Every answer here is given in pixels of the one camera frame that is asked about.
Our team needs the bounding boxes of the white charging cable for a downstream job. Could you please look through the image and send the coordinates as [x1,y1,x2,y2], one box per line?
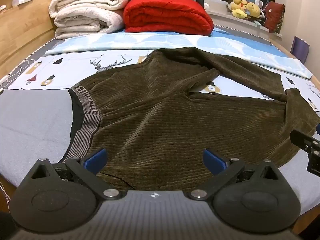
[0,59,28,89]

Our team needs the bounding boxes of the brown corduroy pants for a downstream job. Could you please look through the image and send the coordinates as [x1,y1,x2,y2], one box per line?
[58,47,320,192]

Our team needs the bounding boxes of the yellow bear plush toy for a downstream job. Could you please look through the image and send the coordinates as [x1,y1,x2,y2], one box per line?
[244,2,263,21]

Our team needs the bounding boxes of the wooden bed headboard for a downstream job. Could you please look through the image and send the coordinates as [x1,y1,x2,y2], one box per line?
[0,0,66,81]

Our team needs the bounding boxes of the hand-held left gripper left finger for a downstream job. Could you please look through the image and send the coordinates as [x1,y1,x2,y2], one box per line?
[29,148,121,201]

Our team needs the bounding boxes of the printed white bed sheet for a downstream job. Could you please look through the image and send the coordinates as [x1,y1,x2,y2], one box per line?
[0,25,320,216]

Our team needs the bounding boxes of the yellow duck plush toy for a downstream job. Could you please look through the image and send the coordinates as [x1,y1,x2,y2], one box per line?
[229,0,248,18]

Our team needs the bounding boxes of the red folded quilt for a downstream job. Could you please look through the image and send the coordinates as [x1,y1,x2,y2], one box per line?
[123,0,214,37]

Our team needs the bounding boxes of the dark red cushion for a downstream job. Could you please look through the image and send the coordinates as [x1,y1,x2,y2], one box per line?
[263,1,286,34]

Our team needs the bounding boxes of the grey window sill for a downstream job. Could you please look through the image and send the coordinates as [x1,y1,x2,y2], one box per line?
[204,4,283,41]

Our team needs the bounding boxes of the thin white wire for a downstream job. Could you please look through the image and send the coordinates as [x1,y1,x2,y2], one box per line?
[0,176,11,207]

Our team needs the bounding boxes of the light blue patterned blanket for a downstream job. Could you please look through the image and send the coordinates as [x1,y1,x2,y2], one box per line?
[45,29,313,79]

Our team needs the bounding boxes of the thick white folded quilt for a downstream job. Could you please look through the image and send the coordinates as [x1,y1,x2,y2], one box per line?
[54,5,126,40]

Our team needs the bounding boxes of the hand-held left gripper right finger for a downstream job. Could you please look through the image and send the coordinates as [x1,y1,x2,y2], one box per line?
[187,148,283,201]

